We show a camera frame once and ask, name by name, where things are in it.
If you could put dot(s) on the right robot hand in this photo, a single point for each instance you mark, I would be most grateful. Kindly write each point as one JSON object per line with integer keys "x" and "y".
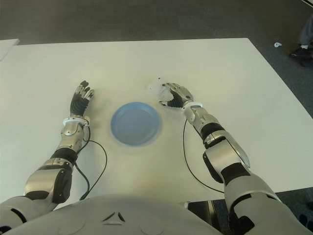
{"x": 182, "y": 94}

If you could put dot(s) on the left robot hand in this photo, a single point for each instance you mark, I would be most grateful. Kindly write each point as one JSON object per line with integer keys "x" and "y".
{"x": 79, "y": 105}

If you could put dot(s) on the white charger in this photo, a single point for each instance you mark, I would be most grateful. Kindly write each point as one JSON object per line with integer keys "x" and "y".
{"x": 161, "y": 94}

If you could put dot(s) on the blue plastic plate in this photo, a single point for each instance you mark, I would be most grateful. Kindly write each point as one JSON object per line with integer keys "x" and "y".
{"x": 136, "y": 123}

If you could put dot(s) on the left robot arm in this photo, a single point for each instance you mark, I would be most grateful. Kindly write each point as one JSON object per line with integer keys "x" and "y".
{"x": 49, "y": 181}

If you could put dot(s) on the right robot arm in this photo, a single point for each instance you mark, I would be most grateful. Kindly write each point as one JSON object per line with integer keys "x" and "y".
{"x": 232, "y": 156}

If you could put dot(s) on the white side table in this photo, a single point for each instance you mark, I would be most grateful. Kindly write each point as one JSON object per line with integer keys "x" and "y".
{"x": 6, "y": 47}

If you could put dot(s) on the small white floor object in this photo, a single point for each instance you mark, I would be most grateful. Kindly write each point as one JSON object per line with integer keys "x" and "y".
{"x": 277, "y": 44}

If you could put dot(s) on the grey robot torso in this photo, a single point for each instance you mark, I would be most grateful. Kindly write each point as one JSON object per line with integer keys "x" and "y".
{"x": 110, "y": 215}

